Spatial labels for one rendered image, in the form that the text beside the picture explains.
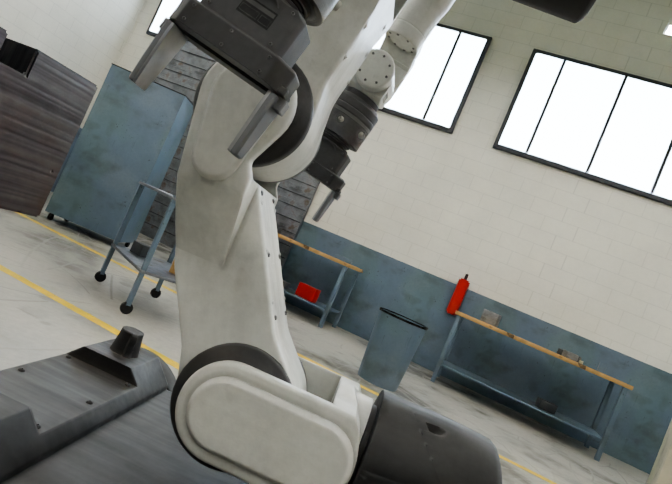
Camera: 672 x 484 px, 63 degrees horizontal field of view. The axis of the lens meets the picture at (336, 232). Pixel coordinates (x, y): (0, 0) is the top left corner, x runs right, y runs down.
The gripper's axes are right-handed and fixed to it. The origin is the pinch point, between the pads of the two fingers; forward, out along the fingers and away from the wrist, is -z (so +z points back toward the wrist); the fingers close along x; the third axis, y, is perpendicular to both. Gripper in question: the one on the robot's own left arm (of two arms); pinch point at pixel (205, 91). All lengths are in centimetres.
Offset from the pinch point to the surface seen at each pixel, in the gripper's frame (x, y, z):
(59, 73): -2.1, 18.8, -5.7
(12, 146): -2.9, 19.4, -10.0
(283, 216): 145, -762, 0
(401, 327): -64, -439, -19
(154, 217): 323, -808, -123
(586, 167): -158, -681, 285
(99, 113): 339, -539, -30
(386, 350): -65, -442, -43
